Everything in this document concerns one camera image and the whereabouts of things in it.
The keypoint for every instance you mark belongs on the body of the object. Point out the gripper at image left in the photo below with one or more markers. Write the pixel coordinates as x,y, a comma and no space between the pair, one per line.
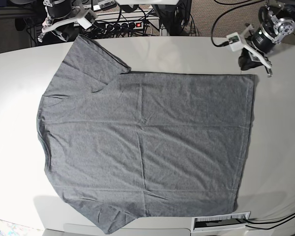
63,30

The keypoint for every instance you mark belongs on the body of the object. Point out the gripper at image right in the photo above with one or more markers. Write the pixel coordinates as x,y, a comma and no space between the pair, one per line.
253,57

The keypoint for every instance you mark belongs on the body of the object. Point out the grey T-shirt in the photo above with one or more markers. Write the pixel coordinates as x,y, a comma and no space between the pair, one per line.
121,145

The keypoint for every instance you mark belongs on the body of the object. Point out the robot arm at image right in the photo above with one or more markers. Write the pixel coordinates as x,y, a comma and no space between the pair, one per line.
276,22

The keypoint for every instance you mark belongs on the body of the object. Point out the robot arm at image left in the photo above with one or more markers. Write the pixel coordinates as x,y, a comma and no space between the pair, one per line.
56,2

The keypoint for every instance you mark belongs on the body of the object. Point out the black power strip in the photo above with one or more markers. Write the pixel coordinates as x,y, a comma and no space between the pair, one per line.
121,26

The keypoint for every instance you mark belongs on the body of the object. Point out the white equipment shelf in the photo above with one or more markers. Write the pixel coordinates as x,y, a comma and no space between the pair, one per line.
139,18

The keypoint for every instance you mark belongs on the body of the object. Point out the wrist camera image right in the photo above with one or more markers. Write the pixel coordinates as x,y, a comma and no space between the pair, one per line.
235,42

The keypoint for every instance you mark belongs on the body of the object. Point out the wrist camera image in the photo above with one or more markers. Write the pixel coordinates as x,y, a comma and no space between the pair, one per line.
87,19
235,42

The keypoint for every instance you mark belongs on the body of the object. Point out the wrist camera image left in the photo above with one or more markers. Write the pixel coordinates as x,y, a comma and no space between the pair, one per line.
87,19

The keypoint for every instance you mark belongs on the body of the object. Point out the table cable grommet box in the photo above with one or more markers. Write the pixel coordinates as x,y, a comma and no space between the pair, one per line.
219,222

